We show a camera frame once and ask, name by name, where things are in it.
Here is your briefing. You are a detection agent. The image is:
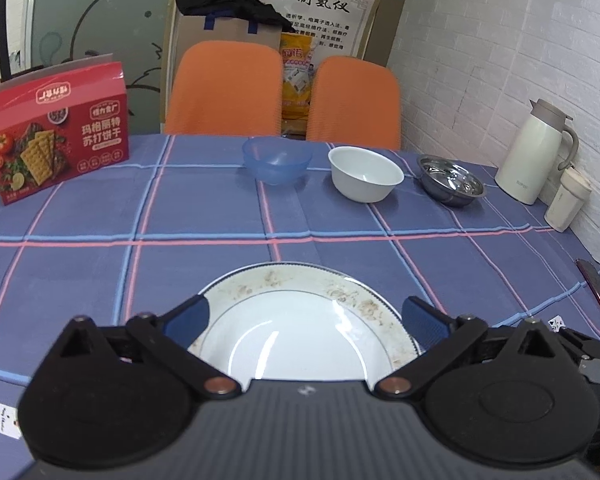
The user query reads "blue translucent plastic bowl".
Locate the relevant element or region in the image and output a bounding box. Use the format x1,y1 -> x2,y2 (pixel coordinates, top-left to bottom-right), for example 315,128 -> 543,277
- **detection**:
242,136 -> 313,185

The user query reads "white ceramic bowl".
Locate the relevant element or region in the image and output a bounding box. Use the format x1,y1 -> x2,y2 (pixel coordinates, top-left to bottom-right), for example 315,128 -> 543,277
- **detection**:
328,146 -> 404,204

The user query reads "wall poster chinese text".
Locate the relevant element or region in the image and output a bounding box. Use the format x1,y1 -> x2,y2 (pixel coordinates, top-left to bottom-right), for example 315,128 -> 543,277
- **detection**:
260,0 -> 377,63

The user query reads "brown paper bag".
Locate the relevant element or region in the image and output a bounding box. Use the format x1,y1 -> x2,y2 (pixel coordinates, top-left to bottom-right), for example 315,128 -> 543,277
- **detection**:
171,14 -> 282,68

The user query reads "orange chair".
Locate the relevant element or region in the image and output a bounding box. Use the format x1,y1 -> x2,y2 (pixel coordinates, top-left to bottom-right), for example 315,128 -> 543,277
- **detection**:
163,40 -> 284,136
306,56 -> 401,150

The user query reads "cream travel cup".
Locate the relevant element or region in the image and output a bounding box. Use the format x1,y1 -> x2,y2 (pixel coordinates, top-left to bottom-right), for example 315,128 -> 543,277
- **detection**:
544,167 -> 592,232

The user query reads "white plate brown rim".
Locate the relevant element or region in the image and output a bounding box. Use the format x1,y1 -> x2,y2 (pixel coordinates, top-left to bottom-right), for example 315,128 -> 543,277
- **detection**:
187,262 -> 420,387

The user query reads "left orange chair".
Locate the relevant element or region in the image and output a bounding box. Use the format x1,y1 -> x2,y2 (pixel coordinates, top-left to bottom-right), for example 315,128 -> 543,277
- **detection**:
163,40 -> 284,136

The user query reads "white tablecloth label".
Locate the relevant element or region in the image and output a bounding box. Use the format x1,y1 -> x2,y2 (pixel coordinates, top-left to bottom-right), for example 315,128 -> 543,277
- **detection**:
0,402 -> 22,440

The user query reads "stainless steel bowl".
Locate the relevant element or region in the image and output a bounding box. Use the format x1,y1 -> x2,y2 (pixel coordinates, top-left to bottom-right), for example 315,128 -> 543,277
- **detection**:
417,155 -> 486,208

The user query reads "red cracker box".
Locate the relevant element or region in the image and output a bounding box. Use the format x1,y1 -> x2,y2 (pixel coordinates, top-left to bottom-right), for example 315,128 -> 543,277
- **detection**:
0,54 -> 130,205

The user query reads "cream thermos jug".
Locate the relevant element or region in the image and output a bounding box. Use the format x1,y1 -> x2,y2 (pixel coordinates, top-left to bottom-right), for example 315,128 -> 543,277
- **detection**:
495,99 -> 580,205

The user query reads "right orange chair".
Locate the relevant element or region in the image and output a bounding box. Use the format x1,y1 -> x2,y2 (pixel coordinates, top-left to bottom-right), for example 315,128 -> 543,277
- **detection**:
306,56 -> 401,150

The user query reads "blue plaid tablecloth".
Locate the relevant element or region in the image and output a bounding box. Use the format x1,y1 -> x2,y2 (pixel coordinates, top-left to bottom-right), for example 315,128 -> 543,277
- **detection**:
0,132 -> 600,480

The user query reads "yellow snack bag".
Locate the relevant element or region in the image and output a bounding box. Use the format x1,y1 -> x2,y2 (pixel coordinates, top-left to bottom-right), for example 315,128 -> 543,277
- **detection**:
279,32 -> 314,133

